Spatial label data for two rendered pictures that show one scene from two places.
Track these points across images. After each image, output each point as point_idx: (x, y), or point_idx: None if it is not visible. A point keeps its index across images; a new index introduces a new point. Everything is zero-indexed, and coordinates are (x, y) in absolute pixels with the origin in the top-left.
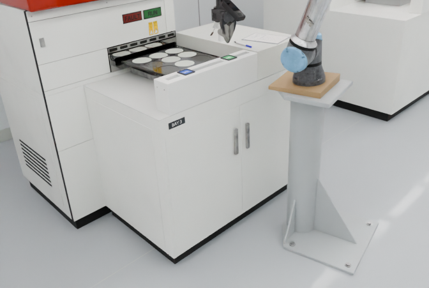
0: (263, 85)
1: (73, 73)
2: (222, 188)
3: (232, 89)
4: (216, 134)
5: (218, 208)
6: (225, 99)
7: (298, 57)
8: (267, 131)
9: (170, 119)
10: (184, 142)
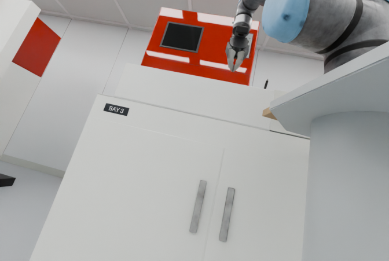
0: (281, 145)
1: None
2: None
3: (214, 116)
4: (166, 165)
5: None
6: (199, 123)
7: None
8: (284, 246)
9: (110, 99)
10: (114, 140)
